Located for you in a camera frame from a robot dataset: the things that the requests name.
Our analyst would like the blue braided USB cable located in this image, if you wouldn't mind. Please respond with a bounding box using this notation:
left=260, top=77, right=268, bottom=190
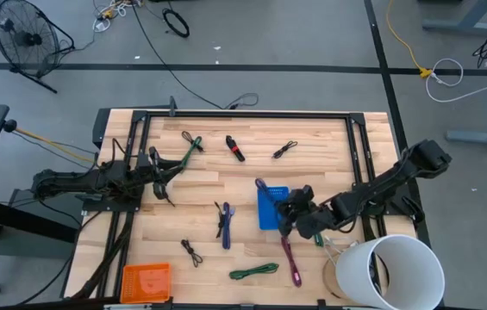
left=222, top=201, right=236, bottom=251

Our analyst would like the black aluminium table frame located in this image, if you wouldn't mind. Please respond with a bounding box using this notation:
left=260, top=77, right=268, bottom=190
left=91, top=108, right=389, bottom=301

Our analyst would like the yellow floor cable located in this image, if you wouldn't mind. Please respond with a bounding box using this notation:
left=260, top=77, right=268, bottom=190
left=385, top=0, right=434, bottom=79

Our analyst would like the orange plastic basket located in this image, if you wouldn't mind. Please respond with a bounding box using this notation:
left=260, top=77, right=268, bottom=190
left=120, top=263, right=172, bottom=305

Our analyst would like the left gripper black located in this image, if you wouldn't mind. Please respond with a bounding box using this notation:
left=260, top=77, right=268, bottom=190
left=133, top=146, right=184, bottom=208

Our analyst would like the yellow rod with black knob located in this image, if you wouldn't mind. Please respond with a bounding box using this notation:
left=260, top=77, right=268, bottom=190
left=3, top=119, right=97, bottom=164

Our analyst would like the coiled black floor cable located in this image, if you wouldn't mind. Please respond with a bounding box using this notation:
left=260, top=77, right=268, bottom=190
left=161, top=7, right=191, bottom=39

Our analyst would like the black cable with red band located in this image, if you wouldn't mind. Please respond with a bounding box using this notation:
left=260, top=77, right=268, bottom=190
left=225, top=134, right=247, bottom=163

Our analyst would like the blue plastic basket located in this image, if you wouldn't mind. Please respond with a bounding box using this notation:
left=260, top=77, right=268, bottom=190
left=256, top=185, right=290, bottom=232

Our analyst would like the large white cylinder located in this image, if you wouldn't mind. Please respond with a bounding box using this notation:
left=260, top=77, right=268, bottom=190
left=335, top=234, right=446, bottom=310

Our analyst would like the tangled floor cable bundle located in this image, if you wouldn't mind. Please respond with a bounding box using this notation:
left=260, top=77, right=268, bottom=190
left=91, top=0, right=143, bottom=34

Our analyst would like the black corner plate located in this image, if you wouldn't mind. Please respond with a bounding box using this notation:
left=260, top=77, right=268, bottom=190
left=91, top=108, right=112, bottom=150

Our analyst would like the round wooden disc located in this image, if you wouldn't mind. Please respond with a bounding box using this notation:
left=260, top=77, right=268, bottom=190
left=322, top=257, right=347, bottom=301

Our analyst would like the magenta braided USB cable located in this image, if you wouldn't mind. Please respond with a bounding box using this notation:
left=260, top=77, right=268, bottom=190
left=280, top=235, right=303, bottom=288

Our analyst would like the long black floor cable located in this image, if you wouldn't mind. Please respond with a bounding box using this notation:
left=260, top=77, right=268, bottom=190
left=130, top=0, right=225, bottom=110

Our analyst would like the thin white cable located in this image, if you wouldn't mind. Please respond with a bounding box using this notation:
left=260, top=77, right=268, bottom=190
left=323, top=235, right=359, bottom=266

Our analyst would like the black floor fan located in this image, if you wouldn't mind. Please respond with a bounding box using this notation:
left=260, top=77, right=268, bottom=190
left=0, top=0, right=76, bottom=95

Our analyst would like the grey floor cable loop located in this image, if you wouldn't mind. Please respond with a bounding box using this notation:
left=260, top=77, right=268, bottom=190
left=224, top=92, right=260, bottom=110

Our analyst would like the small black USB cable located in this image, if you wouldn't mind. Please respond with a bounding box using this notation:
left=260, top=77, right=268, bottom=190
left=180, top=239, right=204, bottom=269
left=272, top=139, right=299, bottom=160
left=181, top=130, right=205, bottom=153

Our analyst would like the white floor cable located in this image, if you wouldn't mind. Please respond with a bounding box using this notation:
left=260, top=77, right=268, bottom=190
left=424, top=58, right=487, bottom=104

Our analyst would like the grey table foot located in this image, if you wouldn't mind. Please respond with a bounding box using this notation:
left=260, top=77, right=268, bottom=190
left=445, top=124, right=487, bottom=150
left=421, top=0, right=487, bottom=36

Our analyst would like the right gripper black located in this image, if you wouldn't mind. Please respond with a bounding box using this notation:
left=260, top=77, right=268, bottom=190
left=275, top=184, right=339, bottom=240

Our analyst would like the purple-blue braided USB cable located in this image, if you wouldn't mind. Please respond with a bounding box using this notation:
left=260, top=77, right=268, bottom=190
left=254, top=177, right=277, bottom=202

